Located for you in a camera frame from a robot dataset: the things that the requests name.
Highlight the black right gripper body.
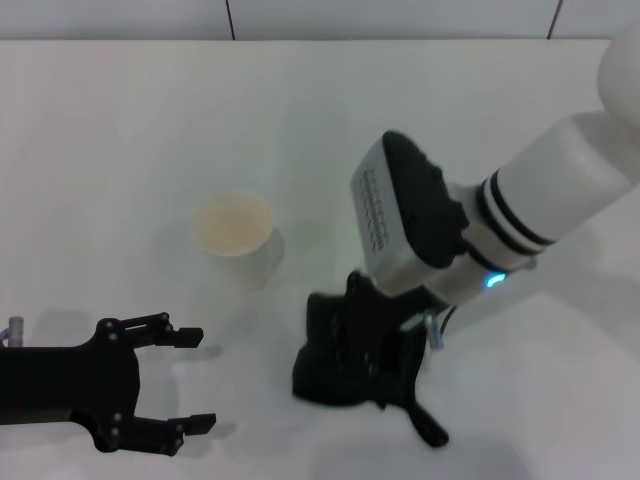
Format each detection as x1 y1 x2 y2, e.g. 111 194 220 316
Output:
343 269 450 351

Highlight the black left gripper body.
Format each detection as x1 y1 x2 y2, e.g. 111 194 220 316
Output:
0 318 141 454

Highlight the dark blue rag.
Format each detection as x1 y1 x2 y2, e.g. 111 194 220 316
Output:
291 292 450 450

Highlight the white paper cup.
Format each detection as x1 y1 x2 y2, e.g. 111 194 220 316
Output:
192 190 287 291

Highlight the grey right wrist cable plug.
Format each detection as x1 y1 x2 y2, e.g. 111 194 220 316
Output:
403 304 459 351

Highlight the grey wrist cable plug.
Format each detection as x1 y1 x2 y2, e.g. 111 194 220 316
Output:
403 304 459 351
0 314 26 349

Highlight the grey left wrist cable plug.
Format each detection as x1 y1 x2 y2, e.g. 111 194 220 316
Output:
0 314 26 349

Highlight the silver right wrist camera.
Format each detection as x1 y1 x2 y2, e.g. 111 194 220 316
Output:
351 130 471 297

